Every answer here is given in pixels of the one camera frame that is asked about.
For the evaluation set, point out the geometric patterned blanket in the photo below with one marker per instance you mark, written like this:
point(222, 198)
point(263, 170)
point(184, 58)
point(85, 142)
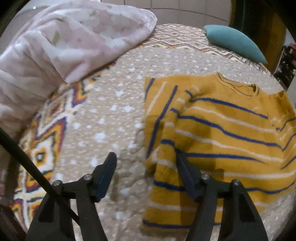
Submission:
point(46, 148)

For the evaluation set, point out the yellow striped sweater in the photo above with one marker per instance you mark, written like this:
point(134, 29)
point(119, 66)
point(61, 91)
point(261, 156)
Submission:
point(219, 129)

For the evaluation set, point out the teal pillow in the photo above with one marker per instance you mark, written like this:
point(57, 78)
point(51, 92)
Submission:
point(233, 40)

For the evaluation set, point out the pink floral duvet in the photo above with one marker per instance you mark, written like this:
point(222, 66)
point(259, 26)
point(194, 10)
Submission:
point(69, 41)

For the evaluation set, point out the brown wooden door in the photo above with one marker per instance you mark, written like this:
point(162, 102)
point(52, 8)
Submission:
point(261, 30)

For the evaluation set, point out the cluttered shelf unit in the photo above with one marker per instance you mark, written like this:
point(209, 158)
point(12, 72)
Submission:
point(288, 62)

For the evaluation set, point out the beige quilted bedspread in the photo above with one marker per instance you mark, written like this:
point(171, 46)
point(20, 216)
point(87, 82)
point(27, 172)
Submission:
point(111, 120)

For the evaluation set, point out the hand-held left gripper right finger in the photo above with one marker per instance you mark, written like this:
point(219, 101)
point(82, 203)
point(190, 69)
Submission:
point(185, 173)

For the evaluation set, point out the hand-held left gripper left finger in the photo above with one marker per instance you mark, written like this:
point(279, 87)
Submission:
point(106, 176)

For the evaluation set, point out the beige panelled wardrobe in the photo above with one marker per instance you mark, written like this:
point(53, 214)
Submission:
point(185, 11)

